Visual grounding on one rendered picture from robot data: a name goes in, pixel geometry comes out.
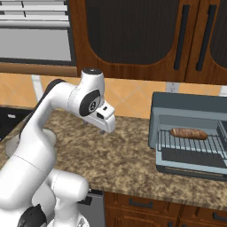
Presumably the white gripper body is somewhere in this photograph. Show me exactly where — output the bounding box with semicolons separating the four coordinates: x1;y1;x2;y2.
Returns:
82;111;117;134

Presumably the brown baguette bread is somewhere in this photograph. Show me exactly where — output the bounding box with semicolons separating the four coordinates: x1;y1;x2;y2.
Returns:
168;127;209;141

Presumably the grey toaster oven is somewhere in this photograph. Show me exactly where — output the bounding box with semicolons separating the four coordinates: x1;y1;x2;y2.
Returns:
147;91;227;182

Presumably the brown cupboard door dark panel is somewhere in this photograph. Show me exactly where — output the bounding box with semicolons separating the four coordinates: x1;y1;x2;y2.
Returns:
184;0;227;86
68;0;202;83

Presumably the grey toaster oven door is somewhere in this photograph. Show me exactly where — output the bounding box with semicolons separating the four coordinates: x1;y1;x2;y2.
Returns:
155;146;227;182

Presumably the black hob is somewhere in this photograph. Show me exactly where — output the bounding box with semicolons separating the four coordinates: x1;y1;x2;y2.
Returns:
0;106;34;142

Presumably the silver dishwasher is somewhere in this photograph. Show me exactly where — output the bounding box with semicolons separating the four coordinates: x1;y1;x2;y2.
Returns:
76;189;106;227

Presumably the brown wooden drawer front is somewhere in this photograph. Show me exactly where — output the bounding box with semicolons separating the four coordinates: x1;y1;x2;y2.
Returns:
179;203;227;227
104;192;183;227

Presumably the silver range hood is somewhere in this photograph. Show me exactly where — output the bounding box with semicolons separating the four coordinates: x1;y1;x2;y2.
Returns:
0;0;77;67

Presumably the white wall socket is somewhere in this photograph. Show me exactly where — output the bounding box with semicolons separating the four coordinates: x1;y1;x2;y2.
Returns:
165;82;181;93
219;85;227;98

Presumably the black drawer handle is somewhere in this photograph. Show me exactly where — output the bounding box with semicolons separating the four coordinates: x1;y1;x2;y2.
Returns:
212;211;227;223
128;198;154;209

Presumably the metal wire oven rack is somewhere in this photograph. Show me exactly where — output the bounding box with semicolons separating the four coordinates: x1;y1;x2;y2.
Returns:
157;129;227;155

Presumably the black cupboard door handle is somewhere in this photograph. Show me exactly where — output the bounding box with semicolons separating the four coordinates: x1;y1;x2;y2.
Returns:
173;4;191;71
195;4;218;72

